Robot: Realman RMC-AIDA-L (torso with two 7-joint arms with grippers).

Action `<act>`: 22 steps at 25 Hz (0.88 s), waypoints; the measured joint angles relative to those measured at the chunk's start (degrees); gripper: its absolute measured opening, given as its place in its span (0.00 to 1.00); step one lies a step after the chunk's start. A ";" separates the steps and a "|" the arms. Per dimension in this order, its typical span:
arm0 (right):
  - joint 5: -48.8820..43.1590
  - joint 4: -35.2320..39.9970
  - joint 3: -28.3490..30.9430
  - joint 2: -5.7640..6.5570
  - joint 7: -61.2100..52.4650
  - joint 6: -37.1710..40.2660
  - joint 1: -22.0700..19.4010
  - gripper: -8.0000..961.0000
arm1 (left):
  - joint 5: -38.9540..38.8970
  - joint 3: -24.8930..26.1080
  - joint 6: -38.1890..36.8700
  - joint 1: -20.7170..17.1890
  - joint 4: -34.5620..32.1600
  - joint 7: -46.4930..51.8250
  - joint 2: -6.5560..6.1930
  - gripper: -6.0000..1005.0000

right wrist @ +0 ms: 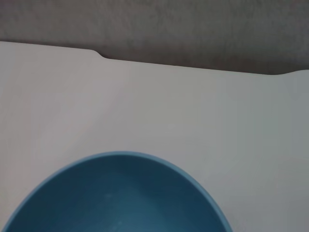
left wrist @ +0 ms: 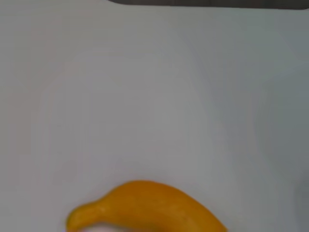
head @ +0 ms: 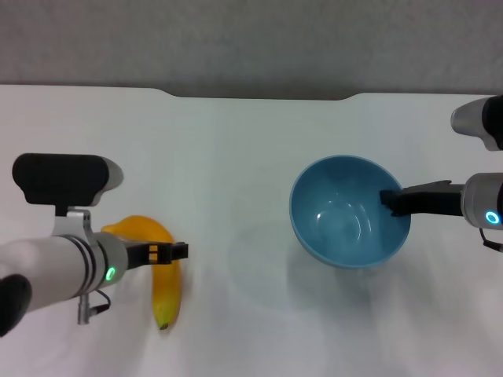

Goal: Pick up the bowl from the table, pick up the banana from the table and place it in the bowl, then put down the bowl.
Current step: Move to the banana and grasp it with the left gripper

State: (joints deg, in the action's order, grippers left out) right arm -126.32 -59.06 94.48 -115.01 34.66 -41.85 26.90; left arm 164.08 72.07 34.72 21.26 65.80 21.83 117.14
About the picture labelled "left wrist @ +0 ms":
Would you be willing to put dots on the yellow banana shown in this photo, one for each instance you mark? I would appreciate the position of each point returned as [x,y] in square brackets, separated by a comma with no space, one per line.
[149,207]

